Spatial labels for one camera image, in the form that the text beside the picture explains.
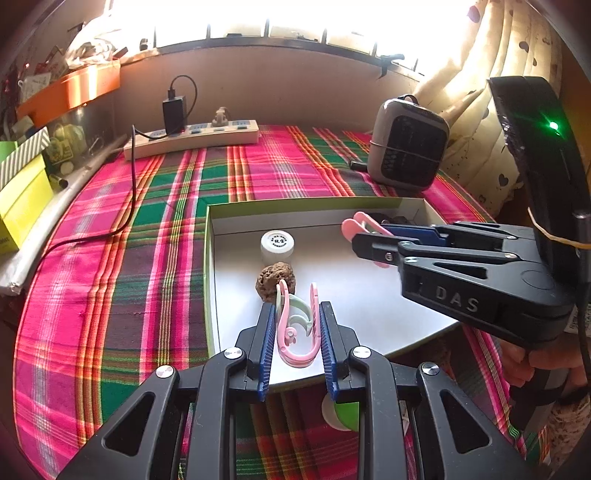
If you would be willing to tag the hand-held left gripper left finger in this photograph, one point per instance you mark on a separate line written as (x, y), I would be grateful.
(265, 350)

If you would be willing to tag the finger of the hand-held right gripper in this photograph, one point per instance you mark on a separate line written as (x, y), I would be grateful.
(374, 249)
(415, 234)

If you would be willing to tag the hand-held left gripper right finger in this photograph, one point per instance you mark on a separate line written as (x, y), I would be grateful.
(328, 350)

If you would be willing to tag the pink clothespin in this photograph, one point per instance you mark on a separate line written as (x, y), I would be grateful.
(364, 226)

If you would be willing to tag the pink green plastic hook clip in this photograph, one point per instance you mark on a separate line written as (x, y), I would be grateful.
(282, 323)

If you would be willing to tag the green-edged white cardboard box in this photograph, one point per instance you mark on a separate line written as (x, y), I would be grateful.
(369, 314)

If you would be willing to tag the brown walnut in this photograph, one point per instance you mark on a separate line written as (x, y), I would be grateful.
(274, 279)

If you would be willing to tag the small white jar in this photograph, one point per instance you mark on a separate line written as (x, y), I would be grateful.
(277, 247)

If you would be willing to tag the person's right hand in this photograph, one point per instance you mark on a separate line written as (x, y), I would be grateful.
(513, 367)

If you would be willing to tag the white green round lid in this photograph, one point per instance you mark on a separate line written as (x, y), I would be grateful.
(341, 415)

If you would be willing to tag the small grey heater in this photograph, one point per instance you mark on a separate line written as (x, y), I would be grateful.
(392, 152)

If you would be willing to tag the black heater plug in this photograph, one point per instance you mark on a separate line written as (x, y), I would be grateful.
(358, 164)

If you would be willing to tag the pink green plaid tablecloth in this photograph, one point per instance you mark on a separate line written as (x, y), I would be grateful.
(161, 277)

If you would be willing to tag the cream heart-print curtain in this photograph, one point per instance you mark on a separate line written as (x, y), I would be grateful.
(471, 69)

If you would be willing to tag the black window clip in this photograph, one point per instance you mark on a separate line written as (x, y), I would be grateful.
(391, 57)

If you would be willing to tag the beige power strip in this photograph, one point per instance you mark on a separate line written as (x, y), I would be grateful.
(207, 138)

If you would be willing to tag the beige plug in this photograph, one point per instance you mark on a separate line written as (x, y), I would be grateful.
(220, 119)

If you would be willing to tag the black charger adapter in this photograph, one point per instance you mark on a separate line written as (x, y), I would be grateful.
(174, 115)

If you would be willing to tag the small dark tube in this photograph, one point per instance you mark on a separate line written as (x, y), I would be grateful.
(60, 181)

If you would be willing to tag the yellow box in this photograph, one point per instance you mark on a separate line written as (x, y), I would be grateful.
(23, 203)

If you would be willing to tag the striped box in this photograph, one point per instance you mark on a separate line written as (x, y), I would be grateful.
(25, 152)

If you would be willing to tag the orange box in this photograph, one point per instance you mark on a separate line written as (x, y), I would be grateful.
(87, 85)

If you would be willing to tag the bright green box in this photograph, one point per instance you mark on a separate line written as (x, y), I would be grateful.
(7, 151)

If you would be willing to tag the white crumpled bag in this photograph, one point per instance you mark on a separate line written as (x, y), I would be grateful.
(92, 50)

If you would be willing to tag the metal window frame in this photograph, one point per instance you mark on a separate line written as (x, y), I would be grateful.
(277, 40)

